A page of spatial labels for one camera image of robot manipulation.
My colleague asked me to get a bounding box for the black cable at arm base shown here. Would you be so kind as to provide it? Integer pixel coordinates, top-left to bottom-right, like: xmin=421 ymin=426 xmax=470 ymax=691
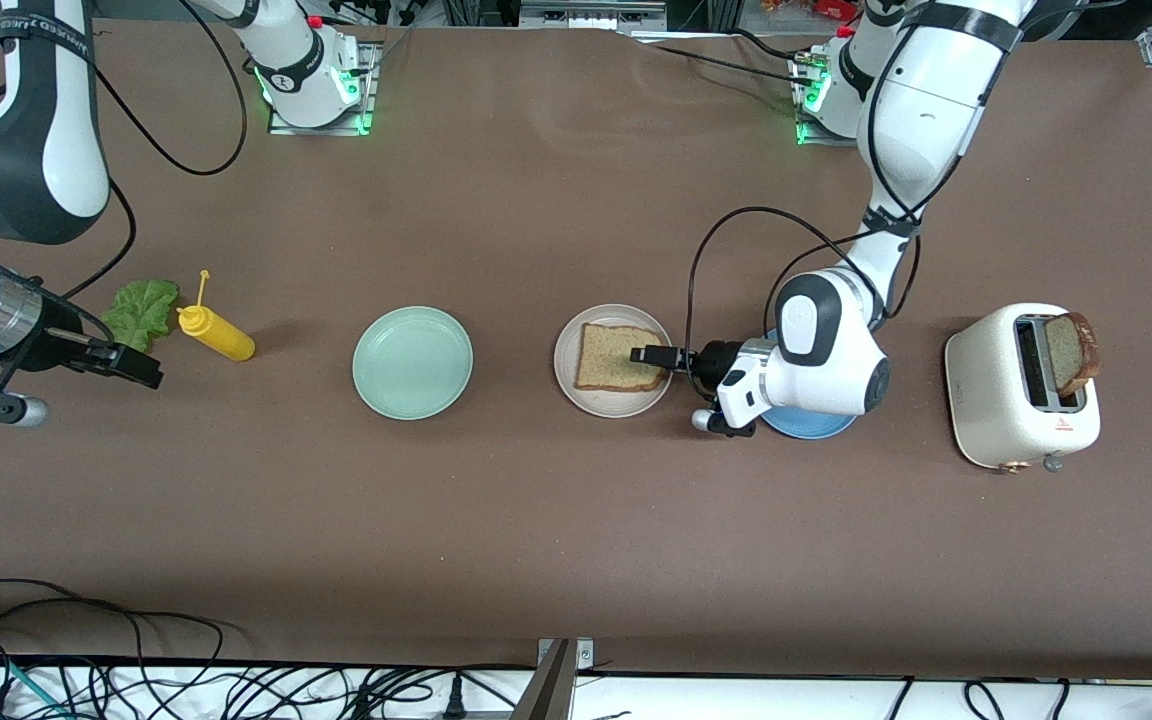
xmin=626 ymin=30 xmax=817 ymax=86

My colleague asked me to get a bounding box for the white toaster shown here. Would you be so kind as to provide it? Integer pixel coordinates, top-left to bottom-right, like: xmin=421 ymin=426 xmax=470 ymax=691
xmin=944 ymin=303 xmax=1102 ymax=473

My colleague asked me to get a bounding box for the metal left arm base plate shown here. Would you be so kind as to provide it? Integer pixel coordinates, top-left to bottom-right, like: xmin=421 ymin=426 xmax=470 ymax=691
xmin=794 ymin=55 xmax=867 ymax=149

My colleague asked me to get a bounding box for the pale green plate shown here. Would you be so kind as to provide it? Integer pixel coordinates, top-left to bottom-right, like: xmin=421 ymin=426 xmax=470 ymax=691
xmin=352 ymin=305 xmax=474 ymax=421

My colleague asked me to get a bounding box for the black cable tangle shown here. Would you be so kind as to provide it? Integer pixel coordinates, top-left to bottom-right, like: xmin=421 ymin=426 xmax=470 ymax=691
xmin=86 ymin=660 xmax=537 ymax=720

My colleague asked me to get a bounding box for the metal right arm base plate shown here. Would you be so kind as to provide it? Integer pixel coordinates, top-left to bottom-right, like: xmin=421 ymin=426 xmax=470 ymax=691
xmin=266 ymin=40 xmax=379 ymax=136

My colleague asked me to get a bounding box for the yellow squeeze bottle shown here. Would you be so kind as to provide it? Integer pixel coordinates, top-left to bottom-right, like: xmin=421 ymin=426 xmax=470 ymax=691
xmin=176 ymin=270 xmax=257 ymax=363

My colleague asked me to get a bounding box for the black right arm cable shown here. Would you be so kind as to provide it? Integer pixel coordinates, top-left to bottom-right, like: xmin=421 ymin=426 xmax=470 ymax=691
xmin=61 ymin=0 xmax=249 ymax=301

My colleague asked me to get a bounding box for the blue plate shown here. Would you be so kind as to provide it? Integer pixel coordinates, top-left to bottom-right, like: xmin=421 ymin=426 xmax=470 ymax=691
xmin=758 ymin=325 xmax=862 ymax=440

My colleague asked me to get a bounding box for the teal cable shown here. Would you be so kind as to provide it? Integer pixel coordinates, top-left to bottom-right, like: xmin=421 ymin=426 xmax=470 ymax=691
xmin=0 ymin=650 xmax=72 ymax=719

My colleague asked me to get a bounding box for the brown bread slice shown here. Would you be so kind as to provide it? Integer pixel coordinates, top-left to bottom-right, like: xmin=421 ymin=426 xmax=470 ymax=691
xmin=1044 ymin=312 xmax=1101 ymax=397
xmin=574 ymin=322 xmax=669 ymax=393

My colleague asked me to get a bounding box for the long looping black cable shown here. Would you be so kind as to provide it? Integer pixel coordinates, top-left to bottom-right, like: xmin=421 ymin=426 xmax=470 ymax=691
xmin=0 ymin=578 xmax=242 ymax=696

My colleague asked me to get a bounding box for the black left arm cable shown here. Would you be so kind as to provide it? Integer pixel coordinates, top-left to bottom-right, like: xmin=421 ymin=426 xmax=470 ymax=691
xmin=686 ymin=206 xmax=922 ymax=351

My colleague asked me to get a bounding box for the beige plate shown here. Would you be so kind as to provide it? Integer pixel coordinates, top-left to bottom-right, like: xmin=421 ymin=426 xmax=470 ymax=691
xmin=553 ymin=303 xmax=675 ymax=419

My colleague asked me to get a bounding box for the grey metal bracket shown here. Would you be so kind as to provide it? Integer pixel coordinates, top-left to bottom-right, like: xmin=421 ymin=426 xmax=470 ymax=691
xmin=511 ymin=638 xmax=595 ymax=720

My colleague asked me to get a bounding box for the green lettuce leaf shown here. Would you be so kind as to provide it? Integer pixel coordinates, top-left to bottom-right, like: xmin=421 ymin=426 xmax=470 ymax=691
xmin=101 ymin=280 xmax=180 ymax=353

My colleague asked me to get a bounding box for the grey equipment box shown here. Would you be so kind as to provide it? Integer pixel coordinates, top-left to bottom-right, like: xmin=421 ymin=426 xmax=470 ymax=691
xmin=521 ymin=0 xmax=667 ymax=29

